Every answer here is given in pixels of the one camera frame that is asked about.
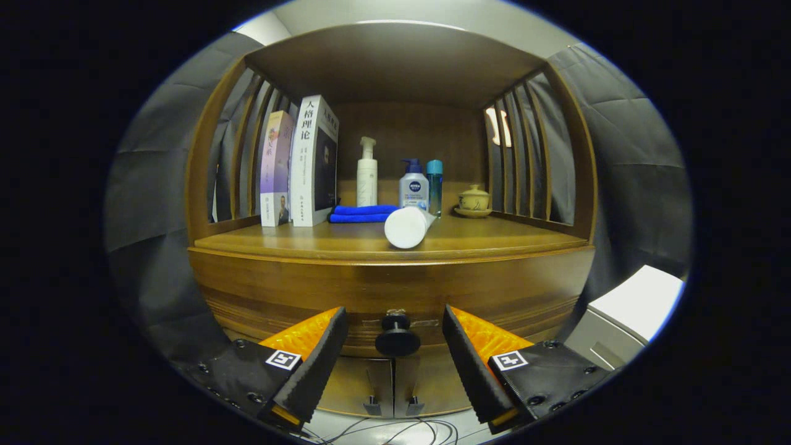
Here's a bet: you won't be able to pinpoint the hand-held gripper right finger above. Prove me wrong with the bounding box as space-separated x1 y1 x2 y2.
442 304 612 434

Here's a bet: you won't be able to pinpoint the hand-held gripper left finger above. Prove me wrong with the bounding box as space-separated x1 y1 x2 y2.
182 307 349 433

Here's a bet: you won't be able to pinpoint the black round drawer knob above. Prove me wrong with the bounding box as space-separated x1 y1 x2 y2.
374 313 421 358

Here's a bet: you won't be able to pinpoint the white tube with green end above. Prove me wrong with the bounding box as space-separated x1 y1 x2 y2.
384 206 437 250

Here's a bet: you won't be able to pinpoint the wooden cabinet door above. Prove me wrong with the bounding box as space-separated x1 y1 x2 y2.
316 355 395 417
394 352 475 417

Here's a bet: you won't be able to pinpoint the wooden countertop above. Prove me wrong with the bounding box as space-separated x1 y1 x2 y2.
188 210 594 265

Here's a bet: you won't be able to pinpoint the brown wooden cabinet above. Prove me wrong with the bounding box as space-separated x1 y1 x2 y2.
185 22 599 420

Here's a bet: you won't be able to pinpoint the blue folded towel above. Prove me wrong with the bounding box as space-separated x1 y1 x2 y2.
328 204 400 224

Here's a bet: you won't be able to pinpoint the beige lidded tea cup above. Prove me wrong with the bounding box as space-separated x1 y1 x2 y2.
458 184 491 211

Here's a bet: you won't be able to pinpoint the white appliance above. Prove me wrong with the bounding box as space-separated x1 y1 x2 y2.
564 265 685 371

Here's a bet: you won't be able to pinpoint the slim teal bottle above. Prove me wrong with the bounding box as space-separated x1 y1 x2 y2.
426 159 444 218

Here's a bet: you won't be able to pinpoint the white pump bottle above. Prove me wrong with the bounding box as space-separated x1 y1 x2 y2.
356 137 378 208

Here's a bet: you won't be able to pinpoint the white bottle with blue cap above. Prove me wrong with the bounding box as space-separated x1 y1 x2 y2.
399 158 430 211

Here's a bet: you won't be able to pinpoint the purple book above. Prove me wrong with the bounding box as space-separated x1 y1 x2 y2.
260 110 295 227

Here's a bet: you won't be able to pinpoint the thick white book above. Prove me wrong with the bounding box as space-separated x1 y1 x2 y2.
289 95 340 227

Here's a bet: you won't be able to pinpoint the tangled black cables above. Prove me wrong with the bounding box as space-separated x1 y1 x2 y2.
303 417 461 445

